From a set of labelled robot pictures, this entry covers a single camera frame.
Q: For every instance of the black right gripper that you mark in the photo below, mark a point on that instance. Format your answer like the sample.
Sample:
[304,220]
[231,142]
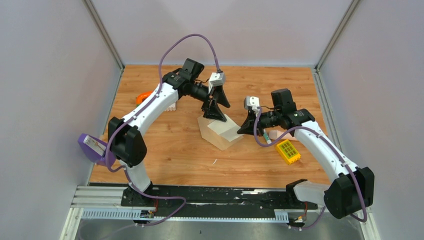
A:
[247,127]

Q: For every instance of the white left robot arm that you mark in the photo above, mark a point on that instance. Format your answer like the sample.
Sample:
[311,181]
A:
[125,135]

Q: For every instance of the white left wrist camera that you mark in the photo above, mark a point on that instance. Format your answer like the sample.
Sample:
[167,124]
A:
[216,82]

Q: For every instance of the lined letter paper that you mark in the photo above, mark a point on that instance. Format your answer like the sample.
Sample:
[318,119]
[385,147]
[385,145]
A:
[227,130]

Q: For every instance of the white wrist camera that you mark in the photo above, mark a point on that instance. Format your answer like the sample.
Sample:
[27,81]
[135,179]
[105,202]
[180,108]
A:
[252,103]
[216,82]

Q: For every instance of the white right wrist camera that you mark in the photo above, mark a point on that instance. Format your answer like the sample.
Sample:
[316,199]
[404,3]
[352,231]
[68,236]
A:
[252,103]

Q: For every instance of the tan paper envelope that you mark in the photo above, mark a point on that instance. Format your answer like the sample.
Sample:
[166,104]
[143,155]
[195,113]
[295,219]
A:
[211,137]

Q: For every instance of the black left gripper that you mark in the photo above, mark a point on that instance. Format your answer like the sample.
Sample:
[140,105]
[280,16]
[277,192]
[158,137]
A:
[213,111]

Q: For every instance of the yellow building block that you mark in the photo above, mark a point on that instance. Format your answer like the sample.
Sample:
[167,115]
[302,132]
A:
[288,152]

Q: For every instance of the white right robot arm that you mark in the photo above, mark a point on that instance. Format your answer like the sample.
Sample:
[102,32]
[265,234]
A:
[351,188]

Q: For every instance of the white slotted cable duct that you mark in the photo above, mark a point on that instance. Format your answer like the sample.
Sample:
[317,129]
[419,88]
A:
[141,215]

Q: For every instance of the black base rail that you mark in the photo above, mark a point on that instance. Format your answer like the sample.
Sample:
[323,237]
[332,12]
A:
[215,202]

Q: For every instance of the orange curved toy track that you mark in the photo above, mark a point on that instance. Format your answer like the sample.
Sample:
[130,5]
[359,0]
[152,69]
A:
[142,97]

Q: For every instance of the white green glue stick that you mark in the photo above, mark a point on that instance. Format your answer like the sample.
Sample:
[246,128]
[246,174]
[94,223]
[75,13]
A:
[266,137]

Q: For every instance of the pink toy microphone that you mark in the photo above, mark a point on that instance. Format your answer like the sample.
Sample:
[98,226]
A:
[274,134]

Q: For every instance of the purple box with card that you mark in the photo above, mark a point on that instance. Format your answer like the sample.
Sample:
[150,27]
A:
[94,149]

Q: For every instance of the white and blue building block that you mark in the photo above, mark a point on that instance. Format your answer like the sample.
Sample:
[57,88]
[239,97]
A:
[172,107]

